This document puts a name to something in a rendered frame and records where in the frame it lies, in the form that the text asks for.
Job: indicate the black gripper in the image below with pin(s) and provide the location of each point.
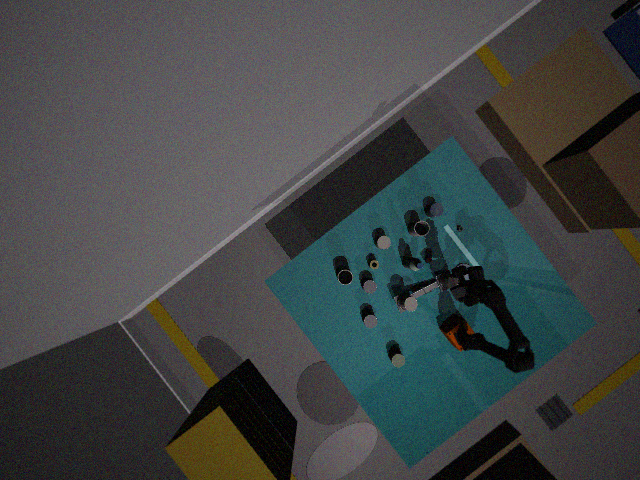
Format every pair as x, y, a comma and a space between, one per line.
459, 272

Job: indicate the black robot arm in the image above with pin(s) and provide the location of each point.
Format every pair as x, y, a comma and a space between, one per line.
494, 299

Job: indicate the dark bottle with cap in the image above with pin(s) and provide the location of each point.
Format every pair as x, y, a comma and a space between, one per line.
411, 263

